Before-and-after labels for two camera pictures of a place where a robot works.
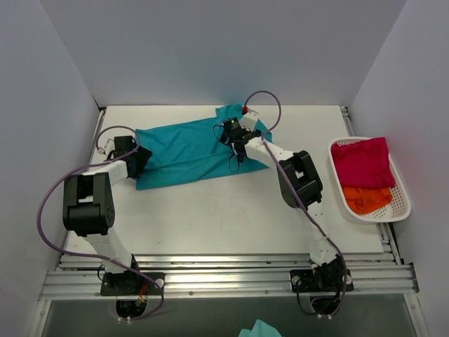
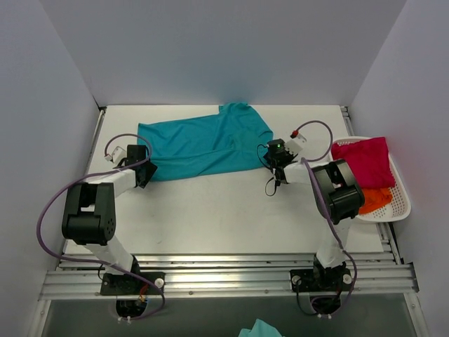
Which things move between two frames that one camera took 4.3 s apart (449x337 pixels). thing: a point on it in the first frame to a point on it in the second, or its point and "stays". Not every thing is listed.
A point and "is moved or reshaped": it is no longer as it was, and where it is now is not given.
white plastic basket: x=399 y=208 stays
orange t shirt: x=367 y=200 stays
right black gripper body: x=240 y=139 to x=274 y=159
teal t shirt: x=193 y=151 is moved or reshaped
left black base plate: x=126 y=283 stays
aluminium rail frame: x=379 y=276 stays
